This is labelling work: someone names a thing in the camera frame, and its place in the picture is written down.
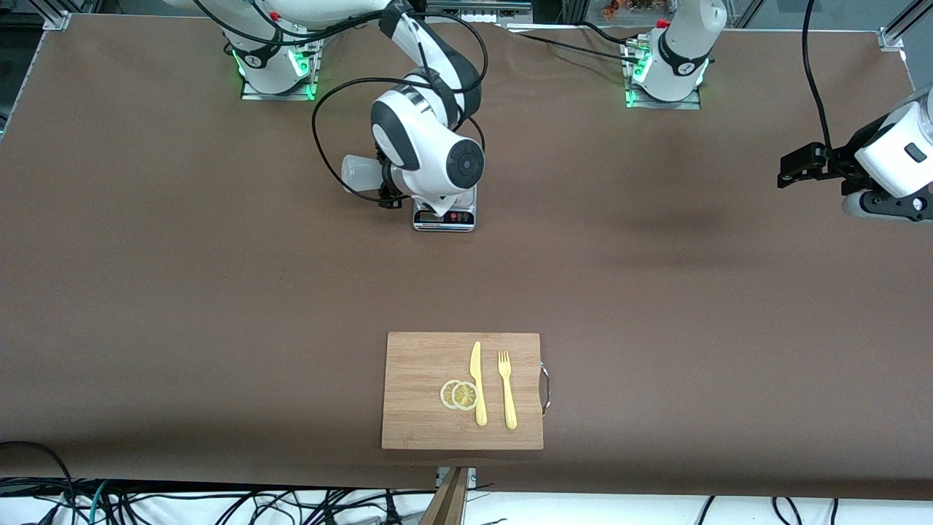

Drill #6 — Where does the clear squeeze bottle orange cap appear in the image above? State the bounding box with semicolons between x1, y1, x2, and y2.
341;155;389;193

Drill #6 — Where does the silver digital kitchen scale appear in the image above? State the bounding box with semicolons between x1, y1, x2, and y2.
413;186;478;233

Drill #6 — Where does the white power strip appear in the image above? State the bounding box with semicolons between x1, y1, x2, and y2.
426;0;533;24

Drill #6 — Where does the wooden cutting board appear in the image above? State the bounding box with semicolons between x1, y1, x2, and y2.
380;332;545;451

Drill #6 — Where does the yellow plastic knife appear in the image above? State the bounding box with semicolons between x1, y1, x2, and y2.
469;341;488;427

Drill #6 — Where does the yellow plastic fork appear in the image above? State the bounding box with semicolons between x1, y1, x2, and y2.
497;350;518;430

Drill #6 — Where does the brown table cover sheet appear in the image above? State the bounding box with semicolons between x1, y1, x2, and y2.
0;13;933;502

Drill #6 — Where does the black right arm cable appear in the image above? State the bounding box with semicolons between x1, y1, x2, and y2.
190;0;488;203

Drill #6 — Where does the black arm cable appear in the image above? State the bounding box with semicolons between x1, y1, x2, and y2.
190;0;488;203
802;0;835;150

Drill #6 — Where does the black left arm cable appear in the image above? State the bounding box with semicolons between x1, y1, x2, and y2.
802;0;835;150

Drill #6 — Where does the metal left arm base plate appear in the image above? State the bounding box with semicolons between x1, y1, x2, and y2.
625;40;703;110

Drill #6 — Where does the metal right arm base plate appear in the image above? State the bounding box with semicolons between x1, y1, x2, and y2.
241;33;319;101

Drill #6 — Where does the black base cable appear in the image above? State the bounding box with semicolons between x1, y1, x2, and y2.
503;26;642;66

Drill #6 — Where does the wooden post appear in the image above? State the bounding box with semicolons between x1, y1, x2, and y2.
419;467;469;525

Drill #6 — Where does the teal floor cable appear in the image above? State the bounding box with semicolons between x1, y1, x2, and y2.
86;481;112;525

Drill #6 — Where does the black looped floor cable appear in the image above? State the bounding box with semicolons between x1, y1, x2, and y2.
0;440;77;525

